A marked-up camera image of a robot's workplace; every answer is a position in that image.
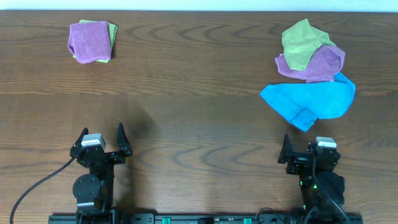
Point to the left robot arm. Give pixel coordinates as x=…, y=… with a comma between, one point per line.
x=94, y=191

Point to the crumpled green cloth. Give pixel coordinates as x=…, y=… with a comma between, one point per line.
x=300, y=42

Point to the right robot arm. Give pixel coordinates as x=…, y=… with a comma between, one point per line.
x=321, y=188

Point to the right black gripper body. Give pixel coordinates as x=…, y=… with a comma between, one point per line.
x=296, y=167

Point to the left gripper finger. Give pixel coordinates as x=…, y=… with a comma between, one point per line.
x=122, y=141
x=80, y=138

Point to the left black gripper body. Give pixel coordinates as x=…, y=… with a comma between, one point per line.
x=115, y=158

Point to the blue microfiber cloth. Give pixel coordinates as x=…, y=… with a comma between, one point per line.
x=301, y=104

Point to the crumpled purple cloth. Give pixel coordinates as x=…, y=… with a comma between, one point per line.
x=327, y=61

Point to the folded purple cloth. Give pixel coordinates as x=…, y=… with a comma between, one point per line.
x=90, y=42

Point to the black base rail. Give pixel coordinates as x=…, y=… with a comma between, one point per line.
x=118, y=217

